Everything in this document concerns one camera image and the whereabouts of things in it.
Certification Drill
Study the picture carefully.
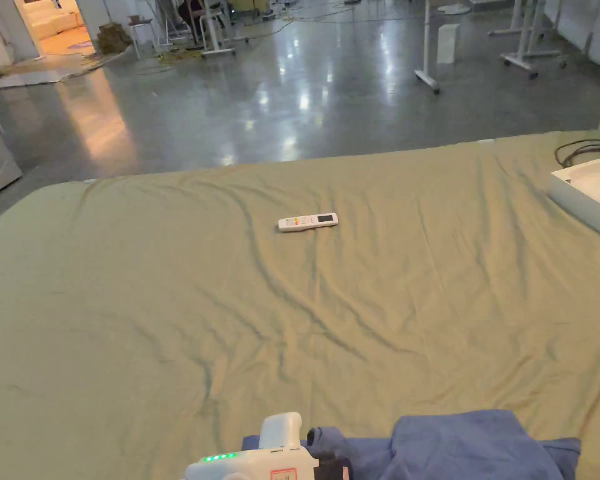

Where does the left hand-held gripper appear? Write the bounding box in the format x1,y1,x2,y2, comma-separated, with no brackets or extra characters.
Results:
184,411,351,480

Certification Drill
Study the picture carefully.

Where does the dark blue shirt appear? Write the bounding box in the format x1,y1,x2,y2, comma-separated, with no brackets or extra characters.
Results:
242,409,581,480

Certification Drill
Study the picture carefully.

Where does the bed with pale green sheet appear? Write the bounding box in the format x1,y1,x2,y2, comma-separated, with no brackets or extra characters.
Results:
0,131,600,480

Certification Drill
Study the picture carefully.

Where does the white remote control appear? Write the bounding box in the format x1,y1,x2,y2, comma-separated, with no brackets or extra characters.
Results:
278,212,339,234

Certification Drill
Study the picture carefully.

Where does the white flat tray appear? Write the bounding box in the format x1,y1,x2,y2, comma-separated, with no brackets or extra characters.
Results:
549,152,600,232

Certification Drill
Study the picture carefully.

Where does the white-legged table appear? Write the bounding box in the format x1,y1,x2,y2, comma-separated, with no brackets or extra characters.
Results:
189,0,238,57

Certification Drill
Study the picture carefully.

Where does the white wheeled stand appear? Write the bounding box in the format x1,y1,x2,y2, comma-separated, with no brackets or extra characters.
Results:
413,0,442,96

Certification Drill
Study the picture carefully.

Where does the white carton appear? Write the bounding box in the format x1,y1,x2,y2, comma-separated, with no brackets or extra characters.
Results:
436,22,461,66

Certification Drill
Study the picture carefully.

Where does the small stool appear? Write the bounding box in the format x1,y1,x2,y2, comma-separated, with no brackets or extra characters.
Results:
126,16,157,59

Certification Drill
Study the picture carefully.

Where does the stack of brown cartons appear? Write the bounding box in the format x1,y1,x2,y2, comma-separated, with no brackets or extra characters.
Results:
95,22,132,56

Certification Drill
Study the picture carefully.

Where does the white wheeled table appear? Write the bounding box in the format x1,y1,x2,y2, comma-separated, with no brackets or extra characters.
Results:
487,0,569,81

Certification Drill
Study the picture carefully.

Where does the white sofa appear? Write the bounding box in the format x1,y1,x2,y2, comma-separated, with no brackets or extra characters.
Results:
22,4,82,42

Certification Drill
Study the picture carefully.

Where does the black cable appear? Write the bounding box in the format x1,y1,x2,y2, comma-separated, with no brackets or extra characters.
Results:
554,139,600,166

